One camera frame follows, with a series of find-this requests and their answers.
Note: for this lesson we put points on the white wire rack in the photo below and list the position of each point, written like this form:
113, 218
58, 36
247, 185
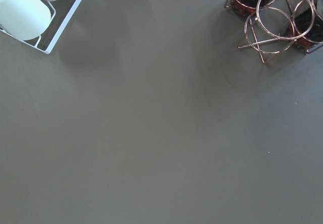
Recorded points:
61, 13

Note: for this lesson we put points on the copper wire bottle rack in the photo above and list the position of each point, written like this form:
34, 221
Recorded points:
265, 29

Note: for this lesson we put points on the tea bottle front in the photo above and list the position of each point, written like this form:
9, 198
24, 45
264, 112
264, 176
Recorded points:
302, 19

